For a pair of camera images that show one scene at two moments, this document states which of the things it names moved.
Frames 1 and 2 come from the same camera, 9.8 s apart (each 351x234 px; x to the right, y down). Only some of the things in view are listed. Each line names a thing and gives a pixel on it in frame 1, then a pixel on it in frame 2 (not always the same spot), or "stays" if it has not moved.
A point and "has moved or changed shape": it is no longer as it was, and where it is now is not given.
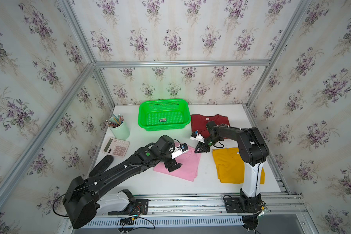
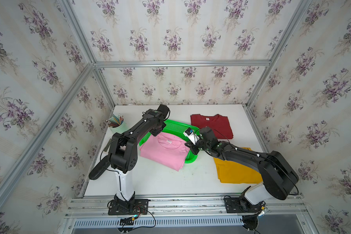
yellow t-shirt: [230, 165] stays
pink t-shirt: [190, 161] has moved or changed shape
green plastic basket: [164, 114] to [191, 157]
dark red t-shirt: [199, 122] stays
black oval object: [102, 165] stays
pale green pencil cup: [118, 127] stays
